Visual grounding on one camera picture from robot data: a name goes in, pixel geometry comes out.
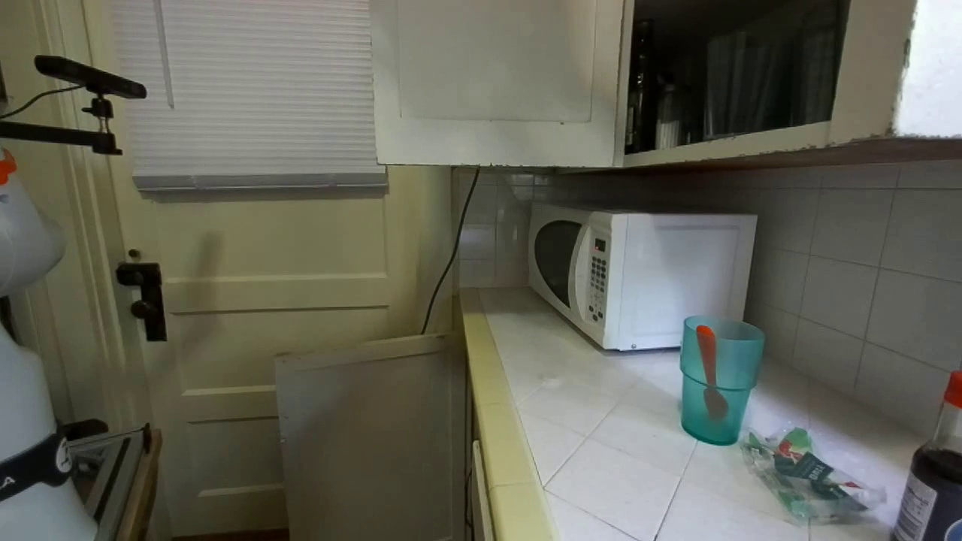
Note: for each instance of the cream cupboard door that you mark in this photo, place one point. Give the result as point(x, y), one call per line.
point(500, 69)

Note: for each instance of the grey robot base cart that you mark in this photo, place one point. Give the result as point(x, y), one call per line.
point(109, 481)

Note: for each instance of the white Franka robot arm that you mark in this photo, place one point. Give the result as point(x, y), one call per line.
point(19, 421)

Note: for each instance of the teal plastic cup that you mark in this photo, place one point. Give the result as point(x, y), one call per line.
point(739, 401)

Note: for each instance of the white microwave oven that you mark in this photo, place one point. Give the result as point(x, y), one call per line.
point(673, 280)

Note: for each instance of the cream panel door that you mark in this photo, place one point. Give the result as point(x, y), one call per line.
point(280, 260)

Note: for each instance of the small white bottle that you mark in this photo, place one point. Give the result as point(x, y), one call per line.
point(670, 124)

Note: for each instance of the dark glass bottle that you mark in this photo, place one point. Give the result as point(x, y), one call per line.
point(641, 91)

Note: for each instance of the orange plastic spoon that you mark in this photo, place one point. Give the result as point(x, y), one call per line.
point(712, 366)

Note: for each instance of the white door blind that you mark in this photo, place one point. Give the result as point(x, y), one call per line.
point(261, 91)

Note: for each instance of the clear drinking glass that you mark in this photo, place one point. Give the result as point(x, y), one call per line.
point(772, 85)
point(724, 91)
point(815, 80)

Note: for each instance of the crumpled green plastic wrapper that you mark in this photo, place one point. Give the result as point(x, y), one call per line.
point(813, 481)

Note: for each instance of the bright window with blind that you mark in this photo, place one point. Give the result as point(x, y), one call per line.
point(932, 61)

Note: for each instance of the dark sauce bottle red cap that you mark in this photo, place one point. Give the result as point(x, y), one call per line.
point(932, 491)

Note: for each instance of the black camera on mount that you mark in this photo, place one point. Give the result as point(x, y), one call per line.
point(90, 80)

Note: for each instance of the cream wall cupboard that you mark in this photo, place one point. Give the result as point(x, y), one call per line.
point(872, 61)

